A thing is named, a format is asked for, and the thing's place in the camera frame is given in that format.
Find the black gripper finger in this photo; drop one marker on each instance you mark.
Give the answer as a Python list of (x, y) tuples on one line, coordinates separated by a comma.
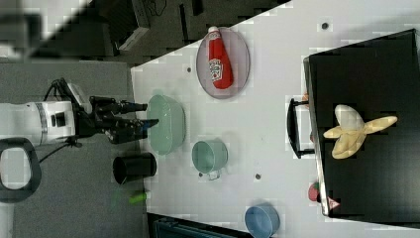
[(124, 107), (129, 130)]

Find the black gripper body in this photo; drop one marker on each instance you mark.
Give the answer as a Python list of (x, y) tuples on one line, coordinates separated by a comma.
[(88, 124)]

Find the plush peeled banana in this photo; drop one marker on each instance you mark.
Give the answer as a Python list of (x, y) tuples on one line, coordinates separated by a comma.
[(352, 130)]

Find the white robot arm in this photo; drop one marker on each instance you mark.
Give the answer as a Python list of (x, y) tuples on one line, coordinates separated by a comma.
[(53, 122)]

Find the black toy oven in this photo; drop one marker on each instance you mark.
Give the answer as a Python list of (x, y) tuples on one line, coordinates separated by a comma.
[(364, 111)]

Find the black cylindrical cup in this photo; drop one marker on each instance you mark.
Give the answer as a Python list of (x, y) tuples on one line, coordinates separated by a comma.
[(131, 168)]

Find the light green oval bowl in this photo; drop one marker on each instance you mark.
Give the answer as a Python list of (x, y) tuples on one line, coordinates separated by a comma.
[(169, 132)]

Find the green marker pen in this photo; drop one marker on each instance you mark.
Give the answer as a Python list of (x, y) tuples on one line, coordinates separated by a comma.
[(139, 197)]

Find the light green mug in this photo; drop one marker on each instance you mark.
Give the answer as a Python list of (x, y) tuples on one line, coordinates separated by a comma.
[(209, 157)]

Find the red ketchup bottle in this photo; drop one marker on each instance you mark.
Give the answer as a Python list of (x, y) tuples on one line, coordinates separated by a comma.
[(219, 63)]

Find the grey oval plate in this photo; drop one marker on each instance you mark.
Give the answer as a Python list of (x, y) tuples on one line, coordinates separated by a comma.
[(239, 56)]

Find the blue bowl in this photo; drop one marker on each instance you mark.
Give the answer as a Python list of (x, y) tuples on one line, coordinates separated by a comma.
[(262, 220)]

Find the red green strawberry toy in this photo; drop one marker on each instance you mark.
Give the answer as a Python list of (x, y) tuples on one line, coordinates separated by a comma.
[(314, 192)]

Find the black oven door handle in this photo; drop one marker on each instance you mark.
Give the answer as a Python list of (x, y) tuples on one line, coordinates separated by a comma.
[(293, 129)]

